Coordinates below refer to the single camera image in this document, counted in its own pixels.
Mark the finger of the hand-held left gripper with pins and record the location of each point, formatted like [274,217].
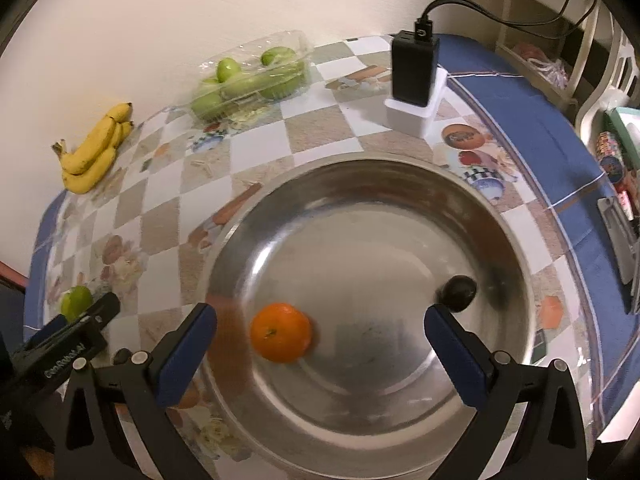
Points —
[102,307]

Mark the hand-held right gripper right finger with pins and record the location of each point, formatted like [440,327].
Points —
[454,360]

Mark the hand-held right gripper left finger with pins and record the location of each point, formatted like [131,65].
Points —
[186,355]

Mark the orange tangerine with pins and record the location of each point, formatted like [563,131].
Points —
[280,332]

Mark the round metal bowl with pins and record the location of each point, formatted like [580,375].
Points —
[375,240]

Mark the green apple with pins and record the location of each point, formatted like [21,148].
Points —
[74,300]

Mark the yellow banana bunch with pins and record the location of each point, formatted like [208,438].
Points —
[95,160]

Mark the grey flat device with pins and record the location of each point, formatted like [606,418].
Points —
[620,240]

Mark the green guava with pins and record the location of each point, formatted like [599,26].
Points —
[207,102]
[226,69]
[281,87]
[276,55]
[245,85]

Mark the white adapter stand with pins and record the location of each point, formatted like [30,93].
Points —
[405,117]

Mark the colourful printed box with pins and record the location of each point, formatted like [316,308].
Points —
[610,160]

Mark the green box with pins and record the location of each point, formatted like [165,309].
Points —
[625,125]

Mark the black power adapter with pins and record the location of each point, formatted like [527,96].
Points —
[412,70]

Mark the pink plastic bag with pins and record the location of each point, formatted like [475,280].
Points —
[545,67]

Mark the clear plastic clamshell container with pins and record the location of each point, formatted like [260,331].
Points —
[300,42]

